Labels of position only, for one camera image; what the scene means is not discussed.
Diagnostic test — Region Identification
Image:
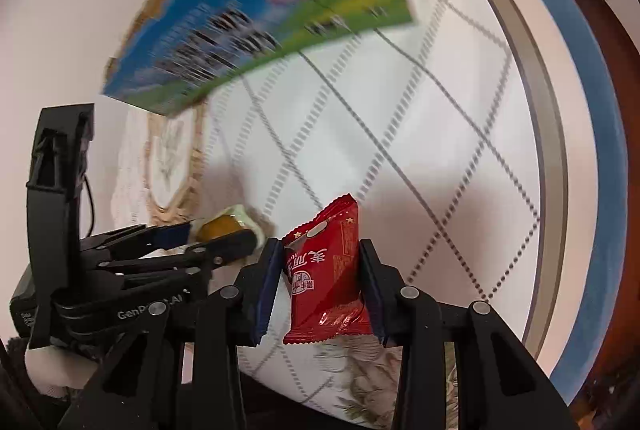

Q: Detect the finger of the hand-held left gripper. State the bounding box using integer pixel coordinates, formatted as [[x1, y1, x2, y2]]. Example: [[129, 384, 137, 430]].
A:
[[99, 229, 258, 292], [79, 220, 194, 262]]

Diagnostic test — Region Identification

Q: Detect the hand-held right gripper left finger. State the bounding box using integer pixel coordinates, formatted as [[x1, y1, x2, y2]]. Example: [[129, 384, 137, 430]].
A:
[[57, 237, 285, 430]]

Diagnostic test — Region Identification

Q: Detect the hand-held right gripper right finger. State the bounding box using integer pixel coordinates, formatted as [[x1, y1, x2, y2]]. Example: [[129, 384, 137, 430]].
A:
[[359, 239, 572, 430]]

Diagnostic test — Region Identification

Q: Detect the yellow jelly cup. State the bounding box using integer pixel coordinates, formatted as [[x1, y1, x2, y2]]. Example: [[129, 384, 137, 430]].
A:
[[195, 205, 266, 257]]

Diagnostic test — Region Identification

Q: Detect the red snack packet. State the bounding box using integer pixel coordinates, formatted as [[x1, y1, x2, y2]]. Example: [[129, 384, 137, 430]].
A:
[[281, 193, 374, 345]]

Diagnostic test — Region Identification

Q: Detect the white cloth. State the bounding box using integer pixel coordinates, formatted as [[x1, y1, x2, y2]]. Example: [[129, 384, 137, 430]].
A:
[[24, 340, 107, 399]]

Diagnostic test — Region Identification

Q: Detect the white diamond pattern tablecloth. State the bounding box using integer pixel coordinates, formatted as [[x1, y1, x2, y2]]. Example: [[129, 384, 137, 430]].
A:
[[107, 0, 544, 430]]

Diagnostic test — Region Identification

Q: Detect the blue bedsheet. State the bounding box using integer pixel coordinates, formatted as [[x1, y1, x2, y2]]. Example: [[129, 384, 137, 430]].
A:
[[477, 0, 629, 392]]

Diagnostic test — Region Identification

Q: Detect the black cable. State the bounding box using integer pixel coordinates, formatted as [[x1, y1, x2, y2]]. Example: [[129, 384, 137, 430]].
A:
[[80, 173, 97, 239]]

